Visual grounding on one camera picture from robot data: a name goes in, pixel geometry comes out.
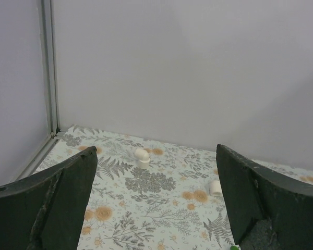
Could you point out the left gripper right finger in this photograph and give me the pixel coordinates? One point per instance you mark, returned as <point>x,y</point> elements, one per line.
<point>266,209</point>

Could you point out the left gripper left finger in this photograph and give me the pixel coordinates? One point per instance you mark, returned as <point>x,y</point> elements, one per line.
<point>46,210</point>

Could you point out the white pipe elbow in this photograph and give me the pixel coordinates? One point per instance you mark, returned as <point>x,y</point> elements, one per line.
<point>143,158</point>

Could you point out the floral table mat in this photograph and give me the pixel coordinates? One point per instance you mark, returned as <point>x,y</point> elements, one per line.
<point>166,206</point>

